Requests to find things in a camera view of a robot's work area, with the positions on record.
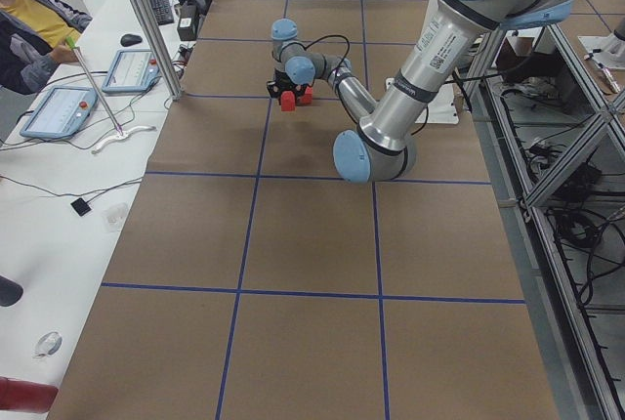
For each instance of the red cylinder bottle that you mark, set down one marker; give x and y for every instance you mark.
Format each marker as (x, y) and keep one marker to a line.
(27, 397)

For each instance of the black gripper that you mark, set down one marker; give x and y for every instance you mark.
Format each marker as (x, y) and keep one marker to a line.
(283, 81)

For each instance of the upper teach pendant tablet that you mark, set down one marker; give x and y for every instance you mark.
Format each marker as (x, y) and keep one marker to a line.
(132, 71)

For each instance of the black computer mouse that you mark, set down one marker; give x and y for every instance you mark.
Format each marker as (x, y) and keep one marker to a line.
(130, 39)

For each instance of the black keyboard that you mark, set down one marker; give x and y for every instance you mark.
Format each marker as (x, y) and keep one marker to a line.
(162, 11)

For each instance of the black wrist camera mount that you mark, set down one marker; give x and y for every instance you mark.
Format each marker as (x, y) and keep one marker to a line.
(274, 89)

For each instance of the small black square pad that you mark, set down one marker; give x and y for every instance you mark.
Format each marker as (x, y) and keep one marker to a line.
(81, 206)

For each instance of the black box with label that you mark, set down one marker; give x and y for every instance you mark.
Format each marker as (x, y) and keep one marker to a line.
(191, 17)

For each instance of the teach pendant tablet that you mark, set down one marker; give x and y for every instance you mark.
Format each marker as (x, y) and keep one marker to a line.
(132, 71)
(60, 114)

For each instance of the lower teach pendant tablet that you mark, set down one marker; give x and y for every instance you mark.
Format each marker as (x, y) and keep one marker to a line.
(60, 114)

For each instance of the seated person yellow shirt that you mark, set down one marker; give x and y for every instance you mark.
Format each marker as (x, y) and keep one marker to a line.
(34, 35)

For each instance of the aluminium frame post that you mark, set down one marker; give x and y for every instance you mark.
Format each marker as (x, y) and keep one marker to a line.
(148, 23)

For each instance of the metal rod green tip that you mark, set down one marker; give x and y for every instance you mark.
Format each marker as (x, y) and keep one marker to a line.
(77, 53)

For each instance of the white curved bracket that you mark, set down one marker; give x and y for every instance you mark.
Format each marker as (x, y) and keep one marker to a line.
(122, 139)

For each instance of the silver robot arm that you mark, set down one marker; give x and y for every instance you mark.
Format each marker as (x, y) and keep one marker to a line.
(381, 146)

